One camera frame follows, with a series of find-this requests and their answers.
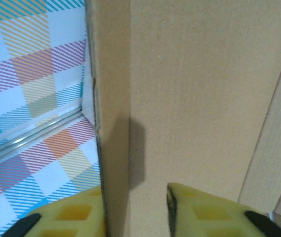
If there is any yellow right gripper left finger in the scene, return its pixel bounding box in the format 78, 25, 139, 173
4, 186, 106, 237

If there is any brown cardboard paper box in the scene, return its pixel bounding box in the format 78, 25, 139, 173
84, 0, 281, 237

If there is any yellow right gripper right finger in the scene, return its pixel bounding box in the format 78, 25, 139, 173
167, 182, 281, 237

